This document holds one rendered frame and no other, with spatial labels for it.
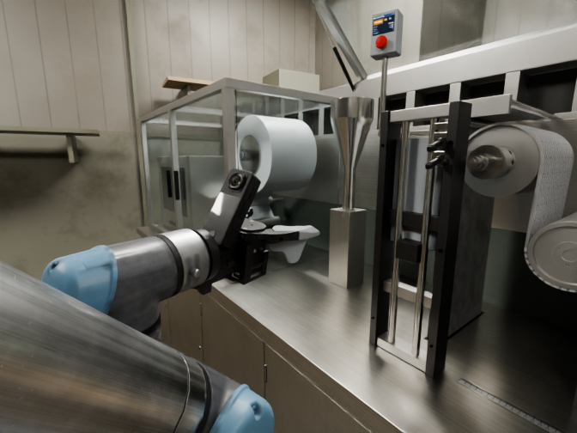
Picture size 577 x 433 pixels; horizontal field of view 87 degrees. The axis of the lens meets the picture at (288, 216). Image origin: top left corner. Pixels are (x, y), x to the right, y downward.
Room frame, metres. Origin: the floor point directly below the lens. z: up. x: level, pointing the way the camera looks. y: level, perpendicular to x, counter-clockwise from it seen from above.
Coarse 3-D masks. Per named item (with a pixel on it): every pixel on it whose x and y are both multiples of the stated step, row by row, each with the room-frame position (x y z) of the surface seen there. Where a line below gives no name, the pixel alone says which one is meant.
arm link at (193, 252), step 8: (168, 232) 0.36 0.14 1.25; (176, 232) 0.36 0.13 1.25; (184, 232) 0.36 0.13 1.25; (192, 232) 0.37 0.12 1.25; (176, 240) 0.34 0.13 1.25; (184, 240) 0.35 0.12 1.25; (192, 240) 0.35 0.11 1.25; (200, 240) 0.36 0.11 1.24; (176, 248) 0.40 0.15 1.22; (184, 248) 0.34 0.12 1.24; (192, 248) 0.34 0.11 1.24; (200, 248) 0.35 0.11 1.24; (184, 256) 0.33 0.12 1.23; (192, 256) 0.34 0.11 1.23; (200, 256) 0.35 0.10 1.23; (208, 256) 0.35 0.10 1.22; (184, 264) 0.33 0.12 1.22; (192, 264) 0.34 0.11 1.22; (200, 264) 0.34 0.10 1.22; (208, 264) 0.35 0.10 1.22; (184, 272) 0.32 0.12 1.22; (192, 272) 0.33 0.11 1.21; (200, 272) 0.34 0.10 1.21; (208, 272) 0.36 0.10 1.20; (184, 280) 0.33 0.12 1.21; (192, 280) 0.34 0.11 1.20; (200, 280) 0.35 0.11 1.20; (184, 288) 0.33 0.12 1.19
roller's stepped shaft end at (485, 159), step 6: (474, 156) 0.55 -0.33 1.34; (480, 156) 0.55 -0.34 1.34; (486, 156) 0.56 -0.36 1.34; (492, 156) 0.57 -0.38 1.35; (468, 162) 0.55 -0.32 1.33; (474, 162) 0.54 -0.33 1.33; (480, 162) 0.55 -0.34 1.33; (486, 162) 0.56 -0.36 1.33; (492, 162) 0.57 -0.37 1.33; (474, 168) 0.56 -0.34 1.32; (480, 168) 0.56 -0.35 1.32; (486, 168) 0.56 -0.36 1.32
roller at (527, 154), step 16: (496, 128) 0.63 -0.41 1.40; (512, 128) 0.61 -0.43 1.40; (480, 144) 0.65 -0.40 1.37; (496, 144) 0.62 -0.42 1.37; (512, 144) 0.60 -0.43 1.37; (528, 144) 0.58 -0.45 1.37; (528, 160) 0.58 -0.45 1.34; (512, 176) 0.60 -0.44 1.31; (528, 176) 0.58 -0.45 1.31; (480, 192) 0.64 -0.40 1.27; (496, 192) 0.62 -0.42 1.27; (512, 192) 0.59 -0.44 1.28
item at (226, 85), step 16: (224, 80) 1.04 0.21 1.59; (240, 80) 1.07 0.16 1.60; (192, 96) 1.26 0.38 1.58; (224, 96) 1.05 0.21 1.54; (288, 96) 1.20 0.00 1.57; (304, 96) 1.24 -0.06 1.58; (320, 96) 1.29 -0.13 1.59; (160, 112) 1.62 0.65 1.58; (224, 112) 1.05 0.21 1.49; (224, 128) 1.05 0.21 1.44; (144, 144) 1.96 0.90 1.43; (224, 144) 1.06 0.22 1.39; (144, 160) 1.96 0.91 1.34; (224, 160) 1.06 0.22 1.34; (144, 176) 1.97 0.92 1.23; (176, 176) 1.45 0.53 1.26; (176, 192) 1.45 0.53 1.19; (176, 208) 1.50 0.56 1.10; (176, 224) 1.51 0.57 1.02
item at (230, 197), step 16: (240, 176) 0.43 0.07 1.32; (256, 176) 0.44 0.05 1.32; (224, 192) 0.43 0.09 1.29; (240, 192) 0.42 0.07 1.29; (256, 192) 0.44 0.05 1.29; (224, 208) 0.42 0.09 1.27; (240, 208) 0.41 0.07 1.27; (208, 224) 0.41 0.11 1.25; (224, 224) 0.40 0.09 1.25; (240, 224) 0.41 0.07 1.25; (224, 240) 0.39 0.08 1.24
